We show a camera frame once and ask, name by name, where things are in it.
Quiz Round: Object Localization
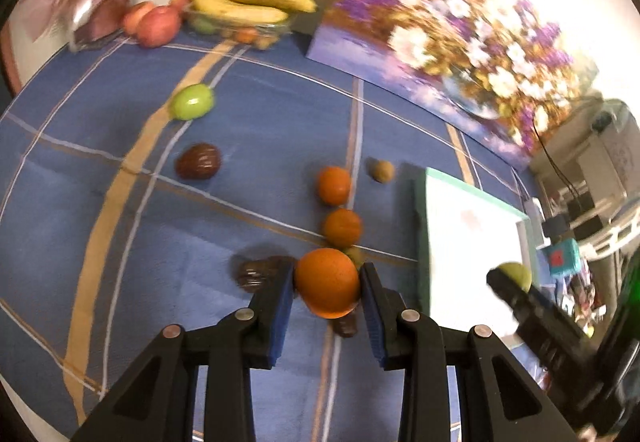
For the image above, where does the orange tangerine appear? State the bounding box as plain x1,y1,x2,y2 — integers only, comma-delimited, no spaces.
317,165,352,207
294,248,360,319
321,208,362,249

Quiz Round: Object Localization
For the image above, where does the large green apple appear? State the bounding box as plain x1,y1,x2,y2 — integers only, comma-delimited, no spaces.
498,262,533,292

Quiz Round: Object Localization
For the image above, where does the dark wrinkled date long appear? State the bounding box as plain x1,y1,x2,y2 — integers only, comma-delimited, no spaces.
331,309,358,338

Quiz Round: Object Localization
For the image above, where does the dark wrinkled date wide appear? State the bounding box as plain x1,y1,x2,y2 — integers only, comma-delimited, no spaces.
235,255,296,293

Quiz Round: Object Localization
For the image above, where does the olive green small fruit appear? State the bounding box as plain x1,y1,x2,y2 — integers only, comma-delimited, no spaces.
343,246,364,269

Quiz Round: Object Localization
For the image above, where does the teal white shallow tray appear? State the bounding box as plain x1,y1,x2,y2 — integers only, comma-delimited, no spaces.
414,168,539,348

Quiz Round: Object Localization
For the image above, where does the teal toy box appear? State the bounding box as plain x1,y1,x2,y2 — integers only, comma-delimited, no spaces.
544,238,582,279

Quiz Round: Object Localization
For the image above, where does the black power adapter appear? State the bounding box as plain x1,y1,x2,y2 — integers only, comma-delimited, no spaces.
541,214,570,239

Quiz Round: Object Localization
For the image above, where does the brown kiwi near tray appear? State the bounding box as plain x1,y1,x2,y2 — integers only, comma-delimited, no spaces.
370,160,395,184

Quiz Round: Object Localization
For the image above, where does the orange tangerine top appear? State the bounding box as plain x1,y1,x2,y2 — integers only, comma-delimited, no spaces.
317,165,352,207

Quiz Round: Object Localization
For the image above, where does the white power strip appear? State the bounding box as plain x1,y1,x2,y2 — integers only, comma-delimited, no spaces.
523,197,546,249

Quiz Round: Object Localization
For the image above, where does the dark avocado far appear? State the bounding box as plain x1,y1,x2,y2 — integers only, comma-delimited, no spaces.
175,143,222,180

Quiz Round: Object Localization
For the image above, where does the blue plaid tablecloth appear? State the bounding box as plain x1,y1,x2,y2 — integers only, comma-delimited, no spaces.
1,34,537,436

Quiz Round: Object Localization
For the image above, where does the small green apple far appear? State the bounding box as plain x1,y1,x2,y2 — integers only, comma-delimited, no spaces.
169,83,215,121

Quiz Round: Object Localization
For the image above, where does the clear glass fruit bowl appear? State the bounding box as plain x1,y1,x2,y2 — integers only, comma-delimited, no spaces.
182,6,295,50

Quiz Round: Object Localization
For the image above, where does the red apple front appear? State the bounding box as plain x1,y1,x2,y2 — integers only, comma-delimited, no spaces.
136,6,181,48

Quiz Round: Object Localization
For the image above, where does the floral oil painting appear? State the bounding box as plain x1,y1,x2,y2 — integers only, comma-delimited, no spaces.
308,0,598,168

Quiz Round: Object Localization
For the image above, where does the yellow banana lower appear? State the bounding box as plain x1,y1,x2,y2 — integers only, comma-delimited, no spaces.
192,0,288,24

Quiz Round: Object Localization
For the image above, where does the black cable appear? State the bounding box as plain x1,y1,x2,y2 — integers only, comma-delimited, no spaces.
531,121,586,218

